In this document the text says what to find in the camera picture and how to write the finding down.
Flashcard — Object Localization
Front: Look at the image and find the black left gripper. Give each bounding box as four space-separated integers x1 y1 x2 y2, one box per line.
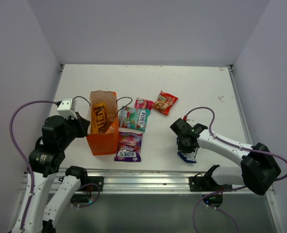
60 111 90 149

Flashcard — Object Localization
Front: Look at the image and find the blue chips bag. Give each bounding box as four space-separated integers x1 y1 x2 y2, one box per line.
177 149 198 164

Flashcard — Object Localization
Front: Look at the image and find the yellow potato chips bag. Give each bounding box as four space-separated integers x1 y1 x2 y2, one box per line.
91 102 107 133

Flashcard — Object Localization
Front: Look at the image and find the orange paper bag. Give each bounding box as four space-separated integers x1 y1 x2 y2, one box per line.
87 90 119 156

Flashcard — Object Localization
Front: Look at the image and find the orange snack packet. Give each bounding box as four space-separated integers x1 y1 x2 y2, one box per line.
105 123 115 133

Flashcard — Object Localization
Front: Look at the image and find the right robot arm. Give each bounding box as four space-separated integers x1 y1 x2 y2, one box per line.
170 118 281 196

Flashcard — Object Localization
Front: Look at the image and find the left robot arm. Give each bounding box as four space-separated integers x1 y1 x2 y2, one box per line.
12 114 90 233

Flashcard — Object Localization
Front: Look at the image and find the purple Fox's candy bag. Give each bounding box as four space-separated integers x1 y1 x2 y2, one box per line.
114 132 143 163

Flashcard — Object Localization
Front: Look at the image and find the teal Fox's candy bag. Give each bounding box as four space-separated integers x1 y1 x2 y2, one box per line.
119 107 151 132

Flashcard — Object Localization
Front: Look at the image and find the red nuts snack packet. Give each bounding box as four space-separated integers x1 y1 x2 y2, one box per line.
152 91 178 116

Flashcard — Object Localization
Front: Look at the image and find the pink candy packet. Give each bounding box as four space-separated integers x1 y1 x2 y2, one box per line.
135 98 154 111

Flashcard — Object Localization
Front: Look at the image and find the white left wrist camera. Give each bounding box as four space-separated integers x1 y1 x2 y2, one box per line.
57 98 77 119

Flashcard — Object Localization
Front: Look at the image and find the black right base bracket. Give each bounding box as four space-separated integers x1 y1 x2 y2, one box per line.
188 174 233 192

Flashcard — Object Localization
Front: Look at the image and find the black base bracket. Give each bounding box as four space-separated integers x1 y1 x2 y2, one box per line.
188 174 233 192
80 176 104 192

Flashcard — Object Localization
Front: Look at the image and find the black left base bracket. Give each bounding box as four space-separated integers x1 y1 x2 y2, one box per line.
80 176 104 192

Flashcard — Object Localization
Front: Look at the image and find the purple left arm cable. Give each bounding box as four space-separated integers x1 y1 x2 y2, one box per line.
9 100 61 231

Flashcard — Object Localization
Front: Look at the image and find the aluminium mounting rail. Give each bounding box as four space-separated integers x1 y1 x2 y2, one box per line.
21 169 275 195

